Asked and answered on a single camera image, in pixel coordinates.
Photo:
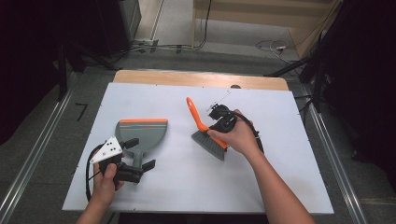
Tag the black cabinet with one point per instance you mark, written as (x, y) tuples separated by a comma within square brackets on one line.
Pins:
[(120, 25)]

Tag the black curtain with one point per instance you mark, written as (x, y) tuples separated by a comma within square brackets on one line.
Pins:
[(367, 77), (28, 62)]

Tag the dark table grommet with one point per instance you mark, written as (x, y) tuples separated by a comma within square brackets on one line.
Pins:
[(235, 86)]

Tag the black metal stand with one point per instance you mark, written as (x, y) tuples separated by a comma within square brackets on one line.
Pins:
[(62, 71), (317, 84)]

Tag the person's right hand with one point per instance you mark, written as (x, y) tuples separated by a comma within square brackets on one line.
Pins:
[(241, 137)]

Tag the light wooden furniture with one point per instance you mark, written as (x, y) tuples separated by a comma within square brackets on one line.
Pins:
[(249, 14)]

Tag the grey dustpan with orange edge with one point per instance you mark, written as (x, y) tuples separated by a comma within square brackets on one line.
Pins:
[(143, 133)]

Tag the wooden table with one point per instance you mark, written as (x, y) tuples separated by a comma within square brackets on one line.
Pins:
[(174, 79)]

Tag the metal floor rail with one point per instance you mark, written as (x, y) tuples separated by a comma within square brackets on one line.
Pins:
[(34, 155), (339, 174)]

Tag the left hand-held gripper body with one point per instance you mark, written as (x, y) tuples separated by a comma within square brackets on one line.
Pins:
[(107, 150)]

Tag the person's left hand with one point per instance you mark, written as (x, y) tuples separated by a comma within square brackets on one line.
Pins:
[(104, 186)]

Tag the white table board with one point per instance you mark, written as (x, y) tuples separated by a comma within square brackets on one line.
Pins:
[(199, 186)]

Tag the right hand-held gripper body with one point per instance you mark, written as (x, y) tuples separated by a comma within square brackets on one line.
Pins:
[(222, 116)]

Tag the grey power strip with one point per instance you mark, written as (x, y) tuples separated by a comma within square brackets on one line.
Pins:
[(146, 42)]

